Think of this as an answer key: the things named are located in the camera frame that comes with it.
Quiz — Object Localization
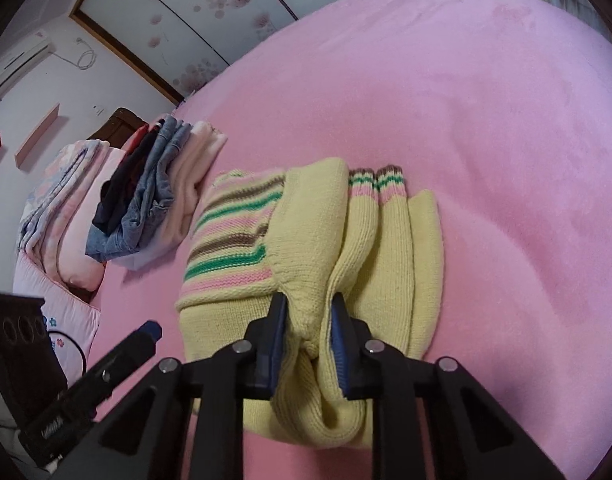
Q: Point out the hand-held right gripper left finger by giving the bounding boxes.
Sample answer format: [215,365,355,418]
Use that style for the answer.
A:
[51,292,289,480]

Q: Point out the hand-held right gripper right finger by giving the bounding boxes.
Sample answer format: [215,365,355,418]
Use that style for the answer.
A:
[330,292,569,480]

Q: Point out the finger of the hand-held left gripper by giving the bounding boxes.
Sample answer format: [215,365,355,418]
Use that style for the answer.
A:
[88,321,163,401]

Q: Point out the yellow knitted sweater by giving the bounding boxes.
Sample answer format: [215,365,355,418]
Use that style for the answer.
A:
[175,157,446,448]

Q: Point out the pile of folded clothes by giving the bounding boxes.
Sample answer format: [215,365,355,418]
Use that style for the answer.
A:
[121,120,228,271]

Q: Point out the pink flower print pillow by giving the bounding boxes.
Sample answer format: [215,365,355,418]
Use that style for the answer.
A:
[11,250,103,376]

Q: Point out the folded blue denim jeans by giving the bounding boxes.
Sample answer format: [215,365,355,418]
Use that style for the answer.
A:
[85,116,193,263]

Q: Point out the folded dark navy garment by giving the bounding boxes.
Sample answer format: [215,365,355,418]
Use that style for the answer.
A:
[92,152,147,236]

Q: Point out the folded floral quilt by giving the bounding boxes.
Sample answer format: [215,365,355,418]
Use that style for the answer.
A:
[18,140,111,253]

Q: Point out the folded red garment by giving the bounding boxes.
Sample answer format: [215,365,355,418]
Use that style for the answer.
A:
[123,122,162,153]

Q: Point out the dark wooden headboard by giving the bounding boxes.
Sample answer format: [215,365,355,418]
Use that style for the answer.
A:
[88,107,149,141]

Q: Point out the pink bed blanket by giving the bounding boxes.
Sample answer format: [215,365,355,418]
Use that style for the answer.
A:
[81,0,612,480]

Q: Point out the white air conditioner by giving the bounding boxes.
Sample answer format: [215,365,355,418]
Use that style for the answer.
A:
[0,30,54,106]

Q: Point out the floral sliding door wardrobe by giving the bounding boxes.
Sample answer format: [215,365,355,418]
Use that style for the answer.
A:
[68,0,387,106]

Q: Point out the thin black cable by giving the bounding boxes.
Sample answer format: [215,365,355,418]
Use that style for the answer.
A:
[46,330,89,376]

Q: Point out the pink wall shelf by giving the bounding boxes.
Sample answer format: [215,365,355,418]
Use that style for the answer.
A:
[14,103,61,168]

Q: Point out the white power cable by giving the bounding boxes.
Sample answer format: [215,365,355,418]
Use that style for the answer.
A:
[51,37,97,70]

